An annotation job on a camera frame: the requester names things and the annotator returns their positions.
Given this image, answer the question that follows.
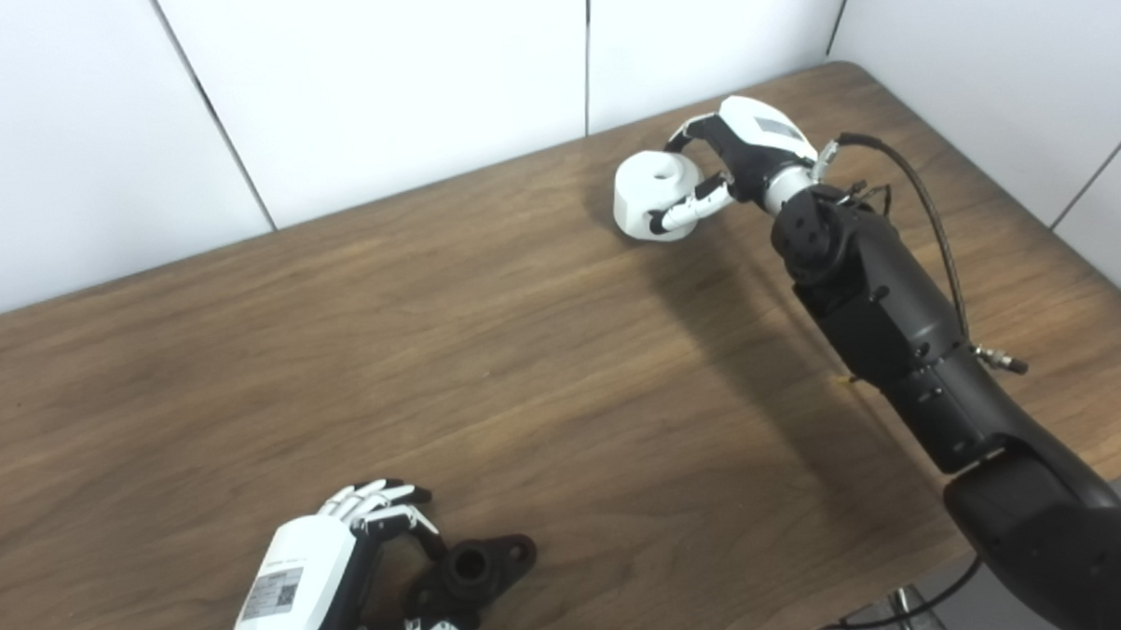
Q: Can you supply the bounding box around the white and black right hand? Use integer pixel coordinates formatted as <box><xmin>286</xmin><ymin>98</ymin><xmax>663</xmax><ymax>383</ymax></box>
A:
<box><xmin>644</xmin><ymin>92</ymin><xmax>821</xmax><ymax>237</ymax></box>

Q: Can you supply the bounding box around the white and black left hand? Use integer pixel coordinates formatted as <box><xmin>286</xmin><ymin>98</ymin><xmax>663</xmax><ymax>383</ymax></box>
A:
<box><xmin>228</xmin><ymin>475</ymin><xmax>484</xmax><ymax>630</ymax></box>

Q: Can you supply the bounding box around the black cable on floor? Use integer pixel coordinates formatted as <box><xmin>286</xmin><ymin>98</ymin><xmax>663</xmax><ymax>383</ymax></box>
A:
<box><xmin>812</xmin><ymin>552</ymin><xmax>990</xmax><ymax>630</ymax></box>

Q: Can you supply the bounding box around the round white piece with holes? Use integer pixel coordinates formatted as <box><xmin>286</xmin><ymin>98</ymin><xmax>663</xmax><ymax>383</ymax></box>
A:
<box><xmin>610</xmin><ymin>149</ymin><xmax>709</xmax><ymax>245</ymax></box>

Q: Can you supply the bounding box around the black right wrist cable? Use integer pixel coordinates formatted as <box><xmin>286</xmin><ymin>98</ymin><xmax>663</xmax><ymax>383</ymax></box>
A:
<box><xmin>832</xmin><ymin>127</ymin><xmax>1031</xmax><ymax>382</ymax></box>

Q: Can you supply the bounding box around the black flanged holder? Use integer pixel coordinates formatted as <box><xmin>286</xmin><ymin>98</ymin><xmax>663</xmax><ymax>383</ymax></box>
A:
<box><xmin>403</xmin><ymin>533</ymin><xmax>540</xmax><ymax>630</ymax></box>

